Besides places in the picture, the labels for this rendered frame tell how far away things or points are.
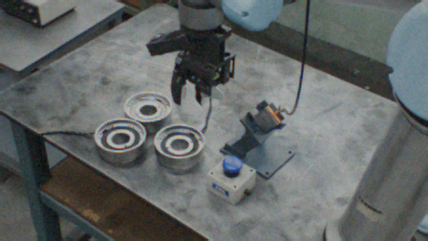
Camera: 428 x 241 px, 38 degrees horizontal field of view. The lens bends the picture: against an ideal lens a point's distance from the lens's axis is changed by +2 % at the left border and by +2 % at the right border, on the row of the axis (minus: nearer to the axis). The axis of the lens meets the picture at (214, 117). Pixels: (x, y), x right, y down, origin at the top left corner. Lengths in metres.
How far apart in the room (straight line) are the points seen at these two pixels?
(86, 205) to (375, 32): 1.71
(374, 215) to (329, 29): 2.23
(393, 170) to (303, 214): 0.51
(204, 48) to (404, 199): 0.45
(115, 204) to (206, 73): 0.62
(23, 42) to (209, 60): 0.96
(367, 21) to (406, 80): 2.24
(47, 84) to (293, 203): 0.66
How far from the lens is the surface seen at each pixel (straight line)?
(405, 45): 0.61
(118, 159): 1.27
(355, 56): 2.95
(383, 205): 0.76
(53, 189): 1.61
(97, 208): 1.54
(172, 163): 1.25
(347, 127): 1.41
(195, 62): 1.04
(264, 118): 1.22
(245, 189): 1.21
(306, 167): 1.30
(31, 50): 1.87
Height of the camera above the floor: 1.70
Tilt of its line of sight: 40 degrees down
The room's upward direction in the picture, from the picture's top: 3 degrees clockwise
